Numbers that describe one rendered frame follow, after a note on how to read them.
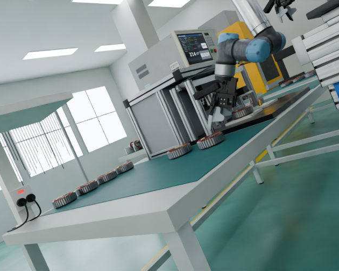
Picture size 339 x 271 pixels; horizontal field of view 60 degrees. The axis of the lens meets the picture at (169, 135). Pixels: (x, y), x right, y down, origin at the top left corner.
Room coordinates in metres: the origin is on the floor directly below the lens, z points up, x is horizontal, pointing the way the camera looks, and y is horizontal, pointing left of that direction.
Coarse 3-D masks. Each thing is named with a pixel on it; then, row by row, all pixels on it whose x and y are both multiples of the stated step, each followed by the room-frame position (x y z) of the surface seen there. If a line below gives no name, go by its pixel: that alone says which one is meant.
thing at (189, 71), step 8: (200, 64) 1.55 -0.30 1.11; (208, 64) 1.61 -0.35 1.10; (176, 72) 1.41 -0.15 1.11; (184, 72) 1.42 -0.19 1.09; (192, 72) 1.47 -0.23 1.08; (160, 80) 1.48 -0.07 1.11; (168, 80) 1.45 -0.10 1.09; (176, 80) 1.42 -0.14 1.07; (192, 80) 2.12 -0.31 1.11; (152, 88) 1.53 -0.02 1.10; (160, 88) 1.50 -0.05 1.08; (136, 96) 1.61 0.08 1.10; (144, 96) 1.58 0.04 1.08; (128, 104) 1.67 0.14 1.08
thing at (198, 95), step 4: (212, 84) 1.13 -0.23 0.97; (216, 84) 1.12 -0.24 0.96; (208, 88) 1.14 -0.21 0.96; (212, 88) 1.13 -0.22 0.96; (216, 88) 1.12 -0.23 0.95; (196, 92) 1.17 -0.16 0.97; (200, 92) 1.16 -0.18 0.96; (204, 92) 1.15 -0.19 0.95; (208, 92) 1.14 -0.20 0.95; (196, 96) 1.17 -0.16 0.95; (200, 96) 1.16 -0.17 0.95
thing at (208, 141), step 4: (216, 132) 1.22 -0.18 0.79; (220, 132) 1.18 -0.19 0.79; (208, 136) 1.24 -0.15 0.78; (212, 136) 1.16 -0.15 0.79; (216, 136) 1.15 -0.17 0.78; (220, 136) 1.16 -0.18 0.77; (200, 140) 1.18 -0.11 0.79; (204, 140) 1.16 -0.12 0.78; (208, 140) 1.15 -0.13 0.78; (212, 140) 1.15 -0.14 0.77; (216, 140) 1.15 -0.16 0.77; (220, 140) 1.15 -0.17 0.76; (200, 144) 1.17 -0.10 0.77; (204, 144) 1.16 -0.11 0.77; (208, 144) 1.15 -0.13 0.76; (212, 144) 1.15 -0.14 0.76; (216, 144) 1.15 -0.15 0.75; (200, 148) 1.18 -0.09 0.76; (204, 148) 1.17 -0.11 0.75
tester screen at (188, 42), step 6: (180, 36) 1.55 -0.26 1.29; (186, 36) 1.59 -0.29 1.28; (192, 36) 1.63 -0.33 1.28; (198, 36) 1.68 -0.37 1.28; (180, 42) 1.53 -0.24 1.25; (186, 42) 1.57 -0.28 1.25; (192, 42) 1.61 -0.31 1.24; (198, 42) 1.66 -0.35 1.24; (204, 42) 1.71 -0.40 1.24; (186, 48) 1.55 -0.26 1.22; (192, 48) 1.59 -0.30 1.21; (204, 48) 1.69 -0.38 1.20; (186, 54) 1.54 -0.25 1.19; (198, 54) 1.62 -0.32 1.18; (198, 60) 1.60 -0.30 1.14
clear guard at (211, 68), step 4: (240, 64) 1.29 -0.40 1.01; (244, 64) 1.32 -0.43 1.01; (208, 68) 1.39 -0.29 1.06; (212, 68) 1.46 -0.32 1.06; (200, 72) 1.42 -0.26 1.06; (204, 72) 1.48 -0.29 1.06; (208, 72) 1.56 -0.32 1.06; (212, 72) 1.65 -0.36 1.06; (192, 76) 1.45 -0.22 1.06; (196, 76) 1.52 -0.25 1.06; (200, 76) 1.60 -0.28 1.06; (184, 80) 1.49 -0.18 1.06
